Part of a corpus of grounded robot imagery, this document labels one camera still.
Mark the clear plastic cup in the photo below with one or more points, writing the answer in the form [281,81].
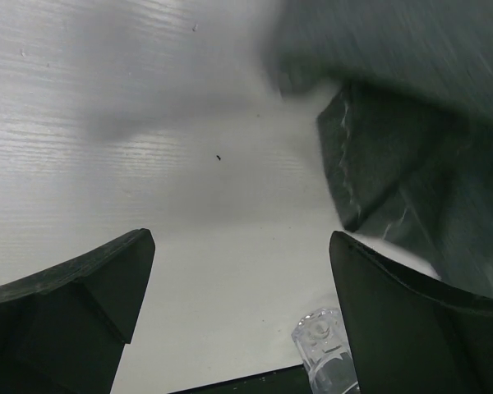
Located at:
[322,342]

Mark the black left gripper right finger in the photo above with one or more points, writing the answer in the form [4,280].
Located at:
[409,333]

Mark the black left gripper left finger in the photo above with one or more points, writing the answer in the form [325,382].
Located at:
[64,329]

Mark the grey cloth placemat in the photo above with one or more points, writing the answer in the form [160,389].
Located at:
[407,142]

